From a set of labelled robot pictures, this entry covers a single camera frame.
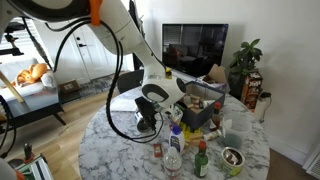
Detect dark hanging clothes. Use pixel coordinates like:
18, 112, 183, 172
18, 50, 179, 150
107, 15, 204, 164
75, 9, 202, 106
128, 0, 148, 71

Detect green glass bottle red cap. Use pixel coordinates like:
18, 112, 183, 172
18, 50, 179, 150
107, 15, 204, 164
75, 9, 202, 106
194, 140, 210, 179

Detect small brown floor box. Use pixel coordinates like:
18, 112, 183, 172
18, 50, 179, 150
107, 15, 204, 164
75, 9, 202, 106
58, 79, 81, 94

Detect black clamp knob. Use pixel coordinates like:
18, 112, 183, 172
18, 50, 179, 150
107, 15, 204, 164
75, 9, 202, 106
22, 142, 34, 163

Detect light grey sofa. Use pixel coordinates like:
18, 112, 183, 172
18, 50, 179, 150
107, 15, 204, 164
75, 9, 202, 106
0, 57, 59, 101

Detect red ketchup packet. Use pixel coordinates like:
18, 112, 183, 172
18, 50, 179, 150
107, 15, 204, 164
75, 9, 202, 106
153, 143, 164, 159

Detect orange Jenga box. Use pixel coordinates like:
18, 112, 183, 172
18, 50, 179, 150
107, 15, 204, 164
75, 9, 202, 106
240, 70, 264, 113

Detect black flat television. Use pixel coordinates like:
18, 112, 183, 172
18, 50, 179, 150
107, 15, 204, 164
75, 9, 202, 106
161, 23, 230, 78

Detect clear plastic water bottle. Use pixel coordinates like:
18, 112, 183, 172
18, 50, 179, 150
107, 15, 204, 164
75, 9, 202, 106
163, 146, 184, 180

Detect green white crate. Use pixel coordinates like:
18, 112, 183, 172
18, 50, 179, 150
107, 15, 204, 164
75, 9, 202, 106
14, 154, 54, 180

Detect small beige lying bottle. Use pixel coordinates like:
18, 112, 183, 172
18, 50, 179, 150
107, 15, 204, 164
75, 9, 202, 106
203, 129, 223, 142

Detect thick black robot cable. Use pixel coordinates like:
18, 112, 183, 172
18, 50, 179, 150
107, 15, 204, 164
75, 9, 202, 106
19, 16, 165, 144

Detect patterned floor rug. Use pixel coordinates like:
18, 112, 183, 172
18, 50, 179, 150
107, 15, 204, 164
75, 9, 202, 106
78, 74, 118, 98

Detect small white bottle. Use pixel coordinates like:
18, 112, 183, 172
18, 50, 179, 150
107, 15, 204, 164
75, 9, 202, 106
201, 99, 216, 108

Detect metal cup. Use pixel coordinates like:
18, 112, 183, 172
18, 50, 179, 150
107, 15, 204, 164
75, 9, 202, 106
134, 111, 158, 134

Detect tan wooden block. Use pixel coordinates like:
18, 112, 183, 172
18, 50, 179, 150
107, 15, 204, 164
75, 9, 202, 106
184, 133, 205, 148

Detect shiny snack packet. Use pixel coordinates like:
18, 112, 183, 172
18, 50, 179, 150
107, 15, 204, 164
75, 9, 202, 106
169, 104, 184, 126

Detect tan wooden beam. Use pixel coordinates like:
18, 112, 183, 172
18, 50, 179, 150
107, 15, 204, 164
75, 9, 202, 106
0, 71, 24, 103

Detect open cardboard box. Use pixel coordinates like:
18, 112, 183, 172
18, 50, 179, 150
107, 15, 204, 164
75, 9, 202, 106
199, 63, 228, 88

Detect white bottle blue cap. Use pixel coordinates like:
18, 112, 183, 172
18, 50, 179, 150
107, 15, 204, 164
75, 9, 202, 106
168, 123, 186, 154

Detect orange stuffed toy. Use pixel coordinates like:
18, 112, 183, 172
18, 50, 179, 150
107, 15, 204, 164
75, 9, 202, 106
14, 62, 49, 86

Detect green potted plant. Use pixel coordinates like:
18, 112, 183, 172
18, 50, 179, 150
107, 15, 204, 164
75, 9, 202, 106
228, 38, 264, 99

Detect clear plastic cup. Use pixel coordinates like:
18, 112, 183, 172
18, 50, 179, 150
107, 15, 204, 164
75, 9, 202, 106
221, 112, 253, 150

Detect white plugged device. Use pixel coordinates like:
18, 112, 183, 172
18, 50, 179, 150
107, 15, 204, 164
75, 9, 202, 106
254, 91, 273, 123

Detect black chair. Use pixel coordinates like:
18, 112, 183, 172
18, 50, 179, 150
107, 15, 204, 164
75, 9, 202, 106
116, 68, 145, 94

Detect open green tin can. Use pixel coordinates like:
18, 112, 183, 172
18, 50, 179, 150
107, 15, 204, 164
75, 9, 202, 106
219, 146, 246, 178

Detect white door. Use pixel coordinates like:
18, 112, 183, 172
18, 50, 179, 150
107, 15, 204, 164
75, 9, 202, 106
49, 23, 126, 86

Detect brown sauce bottle red cap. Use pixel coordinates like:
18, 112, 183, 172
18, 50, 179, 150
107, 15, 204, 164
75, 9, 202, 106
209, 101, 223, 132

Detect white paper napkin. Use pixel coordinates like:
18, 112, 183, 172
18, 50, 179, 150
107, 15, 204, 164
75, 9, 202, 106
109, 98, 139, 113

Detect window with white blinds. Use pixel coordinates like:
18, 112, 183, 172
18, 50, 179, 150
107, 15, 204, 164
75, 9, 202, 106
0, 18, 46, 64

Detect black low bench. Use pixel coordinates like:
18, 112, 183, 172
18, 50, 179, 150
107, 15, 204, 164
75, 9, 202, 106
0, 93, 68, 134

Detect black tripod mount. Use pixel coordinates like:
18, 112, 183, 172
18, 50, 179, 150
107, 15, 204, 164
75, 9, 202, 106
0, 19, 26, 58

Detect white baseboard vent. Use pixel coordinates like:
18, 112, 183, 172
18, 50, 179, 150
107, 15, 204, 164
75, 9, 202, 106
303, 143, 320, 179

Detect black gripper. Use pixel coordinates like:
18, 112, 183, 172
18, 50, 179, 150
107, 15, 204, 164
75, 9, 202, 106
143, 103, 158, 132

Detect dark blue open box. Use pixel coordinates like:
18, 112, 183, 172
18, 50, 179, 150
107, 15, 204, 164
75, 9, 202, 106
176, 80, 227, 131

